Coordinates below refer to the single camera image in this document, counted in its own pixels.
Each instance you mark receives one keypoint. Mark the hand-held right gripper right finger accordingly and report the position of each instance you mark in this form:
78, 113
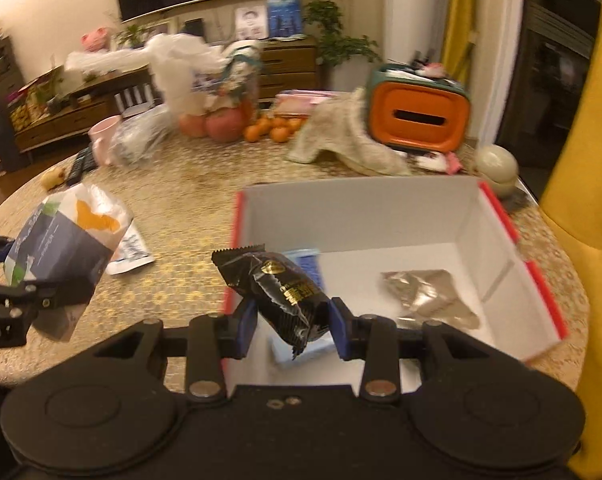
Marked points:
342, 332

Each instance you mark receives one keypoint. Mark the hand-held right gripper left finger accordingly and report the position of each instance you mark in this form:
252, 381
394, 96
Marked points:
246, 322

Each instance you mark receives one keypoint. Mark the black snack packet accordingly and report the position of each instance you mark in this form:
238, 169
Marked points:
281, 290

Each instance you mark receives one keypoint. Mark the white and grey snack bag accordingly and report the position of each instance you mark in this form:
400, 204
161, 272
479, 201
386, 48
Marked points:
66, 245

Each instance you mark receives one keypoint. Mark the light blue carton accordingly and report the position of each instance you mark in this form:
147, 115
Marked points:
308, 262

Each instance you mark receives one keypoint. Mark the silver foil wrapper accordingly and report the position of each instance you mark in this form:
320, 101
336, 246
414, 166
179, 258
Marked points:
426, 290

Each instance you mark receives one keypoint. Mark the red cardboard box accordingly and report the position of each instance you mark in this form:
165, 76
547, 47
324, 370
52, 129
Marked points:
381, 220

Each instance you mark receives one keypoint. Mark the gold lace-patterned desktop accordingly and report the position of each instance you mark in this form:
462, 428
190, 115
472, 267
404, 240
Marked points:
191, 200

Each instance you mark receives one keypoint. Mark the black remote control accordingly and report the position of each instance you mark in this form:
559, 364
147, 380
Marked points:
80, 167

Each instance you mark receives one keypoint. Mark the box of yellow snacks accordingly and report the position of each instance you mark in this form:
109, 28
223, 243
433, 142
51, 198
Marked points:
28, 107

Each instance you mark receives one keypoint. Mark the pink mug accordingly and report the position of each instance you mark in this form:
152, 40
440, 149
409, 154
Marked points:
103, 137

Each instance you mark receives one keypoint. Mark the clear plastic bag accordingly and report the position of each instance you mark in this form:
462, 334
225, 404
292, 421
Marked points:
141, 137

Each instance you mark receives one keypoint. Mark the pile of small tangerines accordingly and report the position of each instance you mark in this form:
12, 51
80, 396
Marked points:
276, 130

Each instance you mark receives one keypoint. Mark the small pink white packet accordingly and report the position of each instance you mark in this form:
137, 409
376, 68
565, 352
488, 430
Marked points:
438, 162

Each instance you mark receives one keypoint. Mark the red apple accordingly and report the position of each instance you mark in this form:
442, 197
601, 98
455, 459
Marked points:
193, 126
226, 125

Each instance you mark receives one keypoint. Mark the beige cloth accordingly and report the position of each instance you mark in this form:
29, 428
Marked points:
341, 130

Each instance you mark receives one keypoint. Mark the white router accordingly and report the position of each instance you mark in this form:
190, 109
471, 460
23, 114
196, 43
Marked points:
135, 99

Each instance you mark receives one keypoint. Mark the cream egg-shaped ornament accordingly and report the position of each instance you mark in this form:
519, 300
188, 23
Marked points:
496, 167

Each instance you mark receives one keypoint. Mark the pink flat box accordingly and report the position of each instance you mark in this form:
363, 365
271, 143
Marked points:
306, 102

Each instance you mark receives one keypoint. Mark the pink bear toy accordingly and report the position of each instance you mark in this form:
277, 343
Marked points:
97, 40

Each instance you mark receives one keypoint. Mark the orange and green tissue box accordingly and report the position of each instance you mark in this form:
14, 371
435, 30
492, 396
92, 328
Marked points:
416, 105

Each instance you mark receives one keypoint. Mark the plant in glass vase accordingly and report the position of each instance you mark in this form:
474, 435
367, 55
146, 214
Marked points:
131, 36

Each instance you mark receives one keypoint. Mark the white hat doll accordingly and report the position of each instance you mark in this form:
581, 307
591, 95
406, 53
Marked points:
241, 67

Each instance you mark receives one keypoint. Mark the wooden television cabinet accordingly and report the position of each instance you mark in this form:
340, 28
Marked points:
286, 67

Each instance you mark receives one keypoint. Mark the white plastic bag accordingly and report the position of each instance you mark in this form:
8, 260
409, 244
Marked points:
181, 70

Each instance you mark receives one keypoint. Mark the cosmetics on tissue box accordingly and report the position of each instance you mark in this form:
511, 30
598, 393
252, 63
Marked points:
433, 67

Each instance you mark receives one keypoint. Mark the yellow giraffe toy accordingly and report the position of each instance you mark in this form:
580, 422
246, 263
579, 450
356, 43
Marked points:
596, 160

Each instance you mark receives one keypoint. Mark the blue picture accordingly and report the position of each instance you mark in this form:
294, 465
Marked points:
284, 17

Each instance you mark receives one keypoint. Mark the green potted tree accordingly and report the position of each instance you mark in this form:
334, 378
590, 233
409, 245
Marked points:
331, 25

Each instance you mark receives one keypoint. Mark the white column air conditioner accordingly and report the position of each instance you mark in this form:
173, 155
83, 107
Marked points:
411, 10

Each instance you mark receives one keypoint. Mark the yellow curtain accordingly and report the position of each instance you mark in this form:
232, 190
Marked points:
458, 20

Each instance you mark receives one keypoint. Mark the dark display cabinet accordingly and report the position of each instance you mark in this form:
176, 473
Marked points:
551, 60

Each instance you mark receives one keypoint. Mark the white portrait photo frame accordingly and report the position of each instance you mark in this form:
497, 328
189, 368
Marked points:
251, 22

